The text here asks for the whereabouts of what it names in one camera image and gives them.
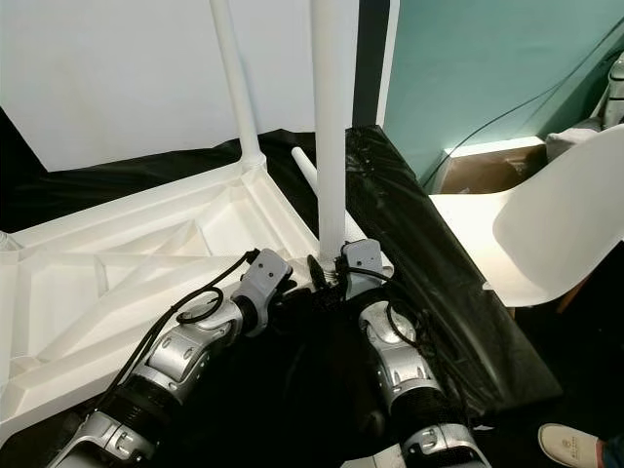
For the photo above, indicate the white plastic children table top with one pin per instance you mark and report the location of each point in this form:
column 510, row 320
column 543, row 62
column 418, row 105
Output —
column 117, row 283

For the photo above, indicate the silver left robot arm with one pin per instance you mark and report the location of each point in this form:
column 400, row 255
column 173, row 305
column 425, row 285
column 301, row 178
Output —
column 180, row 361

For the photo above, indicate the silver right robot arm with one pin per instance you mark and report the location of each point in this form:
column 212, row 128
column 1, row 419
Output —
column 405, row 370

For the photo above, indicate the black plastic sheet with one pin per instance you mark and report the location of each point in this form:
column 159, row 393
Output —
column 468, row 341

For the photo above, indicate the white plastic shell chair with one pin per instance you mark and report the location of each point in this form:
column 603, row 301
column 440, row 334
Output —
column 556, row 229

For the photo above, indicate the light grey cushion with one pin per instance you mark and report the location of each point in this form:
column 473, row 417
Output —
column 573, row 141

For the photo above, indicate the large white board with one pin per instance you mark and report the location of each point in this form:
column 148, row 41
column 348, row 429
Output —
column 117, row 68

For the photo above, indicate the white shoe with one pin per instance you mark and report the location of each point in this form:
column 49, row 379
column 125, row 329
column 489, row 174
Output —
column 570, row 447

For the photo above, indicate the blue jeans person leg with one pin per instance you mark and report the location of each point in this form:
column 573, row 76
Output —
column 614, row 453

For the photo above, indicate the grey metallic device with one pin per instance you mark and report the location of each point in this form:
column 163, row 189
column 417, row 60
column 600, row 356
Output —
column 617, row 93

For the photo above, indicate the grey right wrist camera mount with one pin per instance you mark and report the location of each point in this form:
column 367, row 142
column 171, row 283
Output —
column 361, row 261

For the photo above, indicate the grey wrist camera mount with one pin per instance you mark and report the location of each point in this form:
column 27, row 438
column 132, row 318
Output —
column 265, row 276
column 361, row 261

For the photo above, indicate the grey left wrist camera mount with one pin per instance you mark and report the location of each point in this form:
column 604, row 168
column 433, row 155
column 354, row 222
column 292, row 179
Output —
column 265, row 276

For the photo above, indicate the dark grey post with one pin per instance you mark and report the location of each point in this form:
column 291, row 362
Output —
column 372, row 58

